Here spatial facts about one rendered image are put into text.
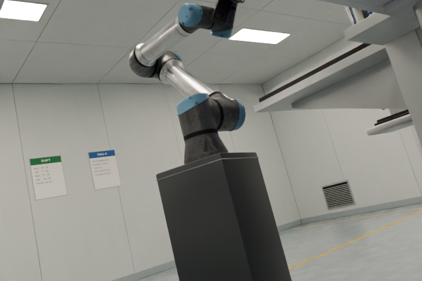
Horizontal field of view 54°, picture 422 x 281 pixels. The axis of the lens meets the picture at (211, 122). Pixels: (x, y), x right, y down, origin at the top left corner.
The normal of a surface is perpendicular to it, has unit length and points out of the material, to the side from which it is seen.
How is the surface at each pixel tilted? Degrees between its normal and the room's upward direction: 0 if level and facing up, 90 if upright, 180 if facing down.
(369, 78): 90
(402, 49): 90
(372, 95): 90
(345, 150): 90
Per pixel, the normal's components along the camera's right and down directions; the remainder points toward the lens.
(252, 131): 0.59, -0.32
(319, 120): -0.77, 0.06
